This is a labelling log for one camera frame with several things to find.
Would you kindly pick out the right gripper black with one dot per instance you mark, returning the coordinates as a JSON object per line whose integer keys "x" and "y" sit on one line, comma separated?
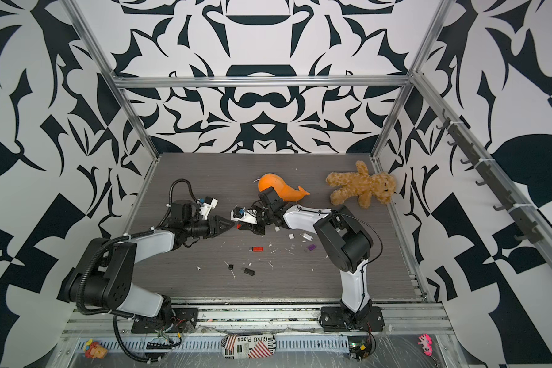
{"x": 257, "y": 229}

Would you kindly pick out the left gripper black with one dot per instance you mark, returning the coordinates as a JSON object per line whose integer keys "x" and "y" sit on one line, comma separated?
{"x": 215, "y": 225}

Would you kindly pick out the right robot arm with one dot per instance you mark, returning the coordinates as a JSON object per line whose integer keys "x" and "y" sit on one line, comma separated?
{"x": 347, "y": 244}

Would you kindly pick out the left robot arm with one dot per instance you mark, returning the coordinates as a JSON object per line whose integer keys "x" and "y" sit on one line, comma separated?
{"x": 102, "y": 282}

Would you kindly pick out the white usb drive long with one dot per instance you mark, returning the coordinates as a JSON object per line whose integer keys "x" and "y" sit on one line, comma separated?
{"x": 307, "y": 236}

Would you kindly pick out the orange plush whale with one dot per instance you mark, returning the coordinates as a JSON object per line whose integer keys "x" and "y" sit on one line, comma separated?
{"x": 286, "y": 192}

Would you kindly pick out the brown teddy bear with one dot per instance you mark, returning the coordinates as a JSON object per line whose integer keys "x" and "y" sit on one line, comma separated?
{"x": 362, "y": 185}

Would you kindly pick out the small electronics board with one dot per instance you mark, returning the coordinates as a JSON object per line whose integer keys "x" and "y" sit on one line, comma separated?
{"x": 361, "y": 348}

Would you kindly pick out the red yellow toy figure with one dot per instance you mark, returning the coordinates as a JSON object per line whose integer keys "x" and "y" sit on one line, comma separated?
{"x": 94, "y": 350}

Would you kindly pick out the pink toy figure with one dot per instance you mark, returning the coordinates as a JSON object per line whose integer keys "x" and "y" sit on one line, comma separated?
{"x": 426, "y": 342}

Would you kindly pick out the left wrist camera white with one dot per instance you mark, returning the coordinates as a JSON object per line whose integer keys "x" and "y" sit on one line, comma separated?
{"x": 206, "y": 205}

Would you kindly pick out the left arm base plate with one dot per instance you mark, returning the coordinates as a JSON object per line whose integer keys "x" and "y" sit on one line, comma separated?
{"x": 179, "y": 320}

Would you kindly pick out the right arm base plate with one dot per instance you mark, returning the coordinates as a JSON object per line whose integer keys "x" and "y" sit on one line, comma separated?
{"x": 338, "y": 319}

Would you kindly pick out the black wall hook rack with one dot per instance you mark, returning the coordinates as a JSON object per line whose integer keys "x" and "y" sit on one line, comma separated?
{"x": 494, "y": 177}

